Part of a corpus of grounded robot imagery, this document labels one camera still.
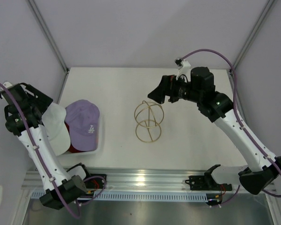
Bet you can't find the white slotted cable duct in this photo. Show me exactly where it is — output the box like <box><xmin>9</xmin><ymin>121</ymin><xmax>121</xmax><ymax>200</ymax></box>
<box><xmin>30</xmin><ymin>191</ymin><xmax>209</xmax><ymax>202</ymax></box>

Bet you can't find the white plastic basket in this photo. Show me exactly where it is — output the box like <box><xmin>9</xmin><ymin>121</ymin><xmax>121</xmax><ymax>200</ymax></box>
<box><xmin>59</xmin><ymin>116</ymin><xmax>104</xmax><ymax>157</ymax></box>

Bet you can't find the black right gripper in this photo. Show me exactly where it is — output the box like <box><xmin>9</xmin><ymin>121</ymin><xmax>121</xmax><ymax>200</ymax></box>
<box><xmin>148</xmin><ymin>73</ymin><xmax>202</xmax><ymax>104</ymax></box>

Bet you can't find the right aluminium frame post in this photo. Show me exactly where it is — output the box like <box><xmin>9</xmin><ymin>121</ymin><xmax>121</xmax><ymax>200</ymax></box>
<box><xmin>233</xmin><ymin>0</ymin><xmax>278</xmax><ymax>69</ymax></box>

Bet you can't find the purple baseball cap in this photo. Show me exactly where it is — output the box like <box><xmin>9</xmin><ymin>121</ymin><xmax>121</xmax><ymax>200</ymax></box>
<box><xmin>65</xmin><ymin>99</ymin><xmax>100</xmax><ymax>152</ymax></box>

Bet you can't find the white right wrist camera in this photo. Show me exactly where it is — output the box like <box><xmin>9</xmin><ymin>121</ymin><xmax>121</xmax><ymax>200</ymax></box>
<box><xmin>175</xmin><ymin>58</ymin><xmax>191</xmax><ymax>76</ymax></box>

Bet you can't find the aluminium mounting rail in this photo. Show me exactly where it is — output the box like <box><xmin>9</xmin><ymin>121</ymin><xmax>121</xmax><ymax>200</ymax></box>
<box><xmin>21</xmin><ymin>167</ymin><xmax>278</xmax><ymax>192</ymax></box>

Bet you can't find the red baseball cap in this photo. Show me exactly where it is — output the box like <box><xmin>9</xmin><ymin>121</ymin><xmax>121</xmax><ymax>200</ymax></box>
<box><xmin>65</xmin><ymin>122</ymin><xmax>98</xmax><ymax>153</ymax></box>

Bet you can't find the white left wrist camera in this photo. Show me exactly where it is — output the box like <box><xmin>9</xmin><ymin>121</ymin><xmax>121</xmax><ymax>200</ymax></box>
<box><xmin>0</xmin><ymin>81</ymin><xmax>14</xmax><ymax>93</ymax></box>

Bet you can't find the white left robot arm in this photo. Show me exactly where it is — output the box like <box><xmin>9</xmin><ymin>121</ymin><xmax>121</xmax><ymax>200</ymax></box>
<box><xmin>0</xmin><ymin>82</ymin><xmax>92</xmax><ymax>210</ymax></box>

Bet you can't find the aluminium frame post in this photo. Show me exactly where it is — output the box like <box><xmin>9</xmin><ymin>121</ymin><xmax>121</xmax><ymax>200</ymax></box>
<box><xmin>26</xmin><ymin>0</ymin><xmax>69</xmax><ymax>74</ymax></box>
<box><xmin>233</xmin><ymin>0</ymin><xmax>278</xmax><ymax>69</ymax></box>

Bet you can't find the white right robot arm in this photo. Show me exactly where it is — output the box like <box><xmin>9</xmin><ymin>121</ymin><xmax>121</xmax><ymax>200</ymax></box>
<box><xmin>148</xmin><ymin>67</ymin><xmax>281</xmax><ymax>195</ymax></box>

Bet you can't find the white baseball cap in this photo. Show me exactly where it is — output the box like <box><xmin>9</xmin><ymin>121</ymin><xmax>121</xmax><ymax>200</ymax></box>
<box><xmin>42</xmin><ymin>103</ymin><xmax>71</xmax><ymax>156</ymax></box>

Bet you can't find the gold wire hat stand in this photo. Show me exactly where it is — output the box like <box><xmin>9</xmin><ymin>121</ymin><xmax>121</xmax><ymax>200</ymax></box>
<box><xmin>133</xmin><ymin>100</ymin><xmax>164</xmax><ymax>143</ymax></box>

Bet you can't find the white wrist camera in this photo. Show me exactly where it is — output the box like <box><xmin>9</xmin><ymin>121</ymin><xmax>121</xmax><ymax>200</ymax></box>
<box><xmin>175</xmin><ymin>58</ymin><xmax>191</xmax><ymax>76</ymax></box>
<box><xmin>0</xmin><ymin>81</ymin><xmax>14</xmax><ymax>93</ymax></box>

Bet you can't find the left aluminium frame post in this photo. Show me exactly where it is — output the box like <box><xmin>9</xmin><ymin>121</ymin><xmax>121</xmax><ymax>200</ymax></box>
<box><xmin>26</xmin><ymin>0</ymin><xmax>69</xmax><ymax>74</ymax></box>

